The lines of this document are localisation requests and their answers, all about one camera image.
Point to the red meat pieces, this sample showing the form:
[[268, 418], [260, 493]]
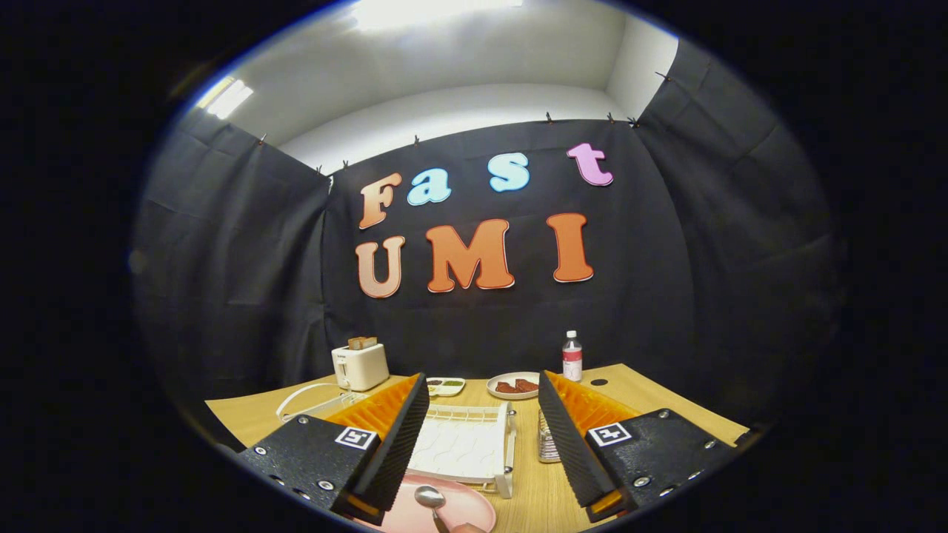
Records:
[[516, 386]]

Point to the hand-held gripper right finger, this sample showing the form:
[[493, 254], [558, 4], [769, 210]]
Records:
[[570, 444]]

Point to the ceiling light panel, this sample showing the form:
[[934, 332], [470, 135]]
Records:
[[226, 98]]

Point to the white divided condiment dish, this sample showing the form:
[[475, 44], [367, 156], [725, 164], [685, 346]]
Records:
[[446, 386]]

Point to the white round food plate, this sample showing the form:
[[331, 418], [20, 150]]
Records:
[[511, 396]]

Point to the black backdrop cloth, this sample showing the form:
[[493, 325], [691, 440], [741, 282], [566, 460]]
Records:
[[481, 326]]

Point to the pink plate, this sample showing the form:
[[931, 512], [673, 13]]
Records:
[[474, 507]]

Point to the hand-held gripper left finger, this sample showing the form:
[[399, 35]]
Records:
[[400, 444]]

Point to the clear plastic water bottle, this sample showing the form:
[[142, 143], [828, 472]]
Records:
[[572, 361]]

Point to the brown toast slices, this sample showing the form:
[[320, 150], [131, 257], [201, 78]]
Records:
[[362, 343]]

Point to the white toaster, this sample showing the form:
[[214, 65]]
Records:
[[361, 369]]

